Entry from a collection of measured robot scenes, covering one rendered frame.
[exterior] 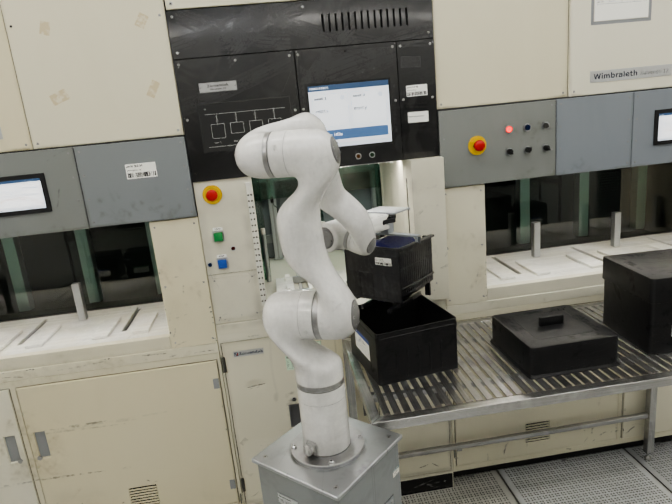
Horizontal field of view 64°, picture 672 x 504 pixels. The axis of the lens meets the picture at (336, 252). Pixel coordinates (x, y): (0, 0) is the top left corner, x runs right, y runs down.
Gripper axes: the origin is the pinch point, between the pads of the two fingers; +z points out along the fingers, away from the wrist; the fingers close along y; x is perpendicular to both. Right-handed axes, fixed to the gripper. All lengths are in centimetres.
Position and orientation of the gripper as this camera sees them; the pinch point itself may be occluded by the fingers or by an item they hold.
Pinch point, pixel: (386, 216)
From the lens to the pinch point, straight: 176.3
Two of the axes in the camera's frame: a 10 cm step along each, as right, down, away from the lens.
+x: -0.9, -9.7, -2.4
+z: 6.1, -2.5, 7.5
